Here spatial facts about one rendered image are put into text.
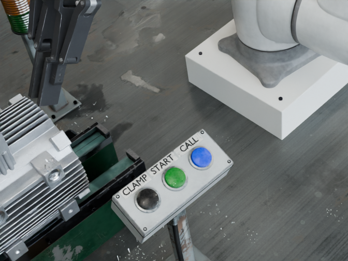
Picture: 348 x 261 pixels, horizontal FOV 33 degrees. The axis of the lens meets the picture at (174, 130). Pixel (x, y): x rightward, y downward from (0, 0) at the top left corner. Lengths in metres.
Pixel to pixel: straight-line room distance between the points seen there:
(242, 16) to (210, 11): 0.39
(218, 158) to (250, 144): 0.36
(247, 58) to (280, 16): 0.17
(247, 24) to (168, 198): 0.47
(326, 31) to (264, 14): 0.13
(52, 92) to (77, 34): 0.11
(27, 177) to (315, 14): 0.55
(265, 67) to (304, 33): 0.16
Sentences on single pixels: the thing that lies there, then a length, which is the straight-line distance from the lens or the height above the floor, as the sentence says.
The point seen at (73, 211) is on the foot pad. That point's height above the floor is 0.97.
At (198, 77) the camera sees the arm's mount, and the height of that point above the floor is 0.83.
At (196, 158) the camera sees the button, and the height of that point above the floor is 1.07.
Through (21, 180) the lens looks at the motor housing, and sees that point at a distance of 0.89.
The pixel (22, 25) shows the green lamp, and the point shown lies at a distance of 1.20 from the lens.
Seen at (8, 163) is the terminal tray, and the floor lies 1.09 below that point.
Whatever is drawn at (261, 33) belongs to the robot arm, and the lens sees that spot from 1.17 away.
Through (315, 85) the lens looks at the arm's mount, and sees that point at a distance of 1.21.
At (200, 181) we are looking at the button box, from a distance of 0.83.
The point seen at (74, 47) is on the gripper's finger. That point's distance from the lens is 0.77.
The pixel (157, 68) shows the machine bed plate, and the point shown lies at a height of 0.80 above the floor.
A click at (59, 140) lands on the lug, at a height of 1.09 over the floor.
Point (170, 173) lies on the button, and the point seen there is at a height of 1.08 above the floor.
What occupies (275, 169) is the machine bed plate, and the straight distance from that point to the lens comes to 1.17.
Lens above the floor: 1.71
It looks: 47 degrees down
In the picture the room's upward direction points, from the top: 11 degrees counter-clockwise
